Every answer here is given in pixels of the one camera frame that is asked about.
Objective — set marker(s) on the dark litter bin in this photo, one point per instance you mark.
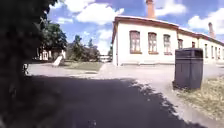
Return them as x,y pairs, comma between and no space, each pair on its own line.
188,68

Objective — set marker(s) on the dark shaded tree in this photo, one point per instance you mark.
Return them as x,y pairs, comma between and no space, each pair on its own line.
20,40

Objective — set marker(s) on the grey paved path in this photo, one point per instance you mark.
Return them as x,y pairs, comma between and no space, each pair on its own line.
110,100

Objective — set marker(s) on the pale slanted slab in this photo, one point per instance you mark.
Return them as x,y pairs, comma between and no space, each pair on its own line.
57,61

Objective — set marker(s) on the green tree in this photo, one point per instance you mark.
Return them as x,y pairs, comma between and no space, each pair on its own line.
53,38

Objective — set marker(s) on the dry grass patch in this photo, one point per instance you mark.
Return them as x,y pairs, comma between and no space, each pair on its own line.
206,96

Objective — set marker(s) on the group of trees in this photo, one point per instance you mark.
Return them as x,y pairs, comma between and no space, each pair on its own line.
83,50

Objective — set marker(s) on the green lawn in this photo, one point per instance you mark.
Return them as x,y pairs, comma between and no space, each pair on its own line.
85,65

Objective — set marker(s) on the pale building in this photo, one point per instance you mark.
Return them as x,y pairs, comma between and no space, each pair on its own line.
44,55

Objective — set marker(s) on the white building with red chimneys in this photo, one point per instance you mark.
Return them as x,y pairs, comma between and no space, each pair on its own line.
150,43

